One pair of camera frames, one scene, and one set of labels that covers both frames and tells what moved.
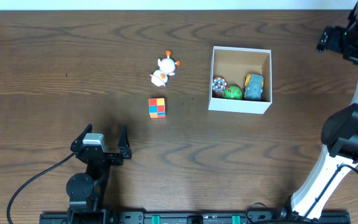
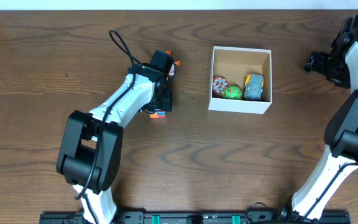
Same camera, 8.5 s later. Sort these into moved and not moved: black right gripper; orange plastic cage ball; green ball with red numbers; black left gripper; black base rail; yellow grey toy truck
Moved: black right gripper; black left gripper
Not moved: green ball with red numbers; black base rail; yellow grey toy truck; orange plastic cage ball
